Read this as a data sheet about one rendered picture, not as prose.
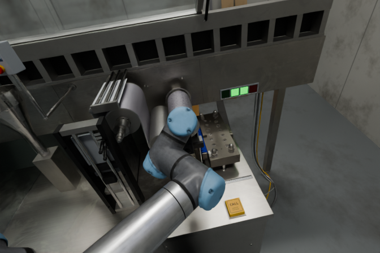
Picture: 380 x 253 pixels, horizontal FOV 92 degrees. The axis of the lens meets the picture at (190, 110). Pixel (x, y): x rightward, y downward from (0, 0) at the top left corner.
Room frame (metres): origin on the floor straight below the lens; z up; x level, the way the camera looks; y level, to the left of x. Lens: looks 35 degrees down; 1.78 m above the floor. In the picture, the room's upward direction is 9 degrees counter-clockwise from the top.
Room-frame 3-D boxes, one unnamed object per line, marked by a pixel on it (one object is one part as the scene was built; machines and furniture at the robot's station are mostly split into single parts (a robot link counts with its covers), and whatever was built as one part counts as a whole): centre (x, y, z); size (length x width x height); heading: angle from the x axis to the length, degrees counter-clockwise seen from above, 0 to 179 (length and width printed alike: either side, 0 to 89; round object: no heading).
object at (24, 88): (0.66, 0.59, 1.51); 0.02 x 0.02 x 0.20
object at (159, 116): (0.77, 0.17, 1.17); 0.26 x 0.12 x 0.12; 4
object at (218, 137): (0.83, -0.13, 1.00); 0.40 x 0.16 x 0.06; 4
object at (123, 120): (0.62, 0.29, 1.33); 0.06 x 0.06 x 0.06; 4
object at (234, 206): (0.43, -0.13, 0.91); 0.07 x 0.07 x 0.02; 4
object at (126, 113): (0.77, 0.30, 1.33); 0.25 x 0.14 x 0.14; 4
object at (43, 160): (0.72, 0.77, 1.18); 0.14 x 0.14 x 0.57
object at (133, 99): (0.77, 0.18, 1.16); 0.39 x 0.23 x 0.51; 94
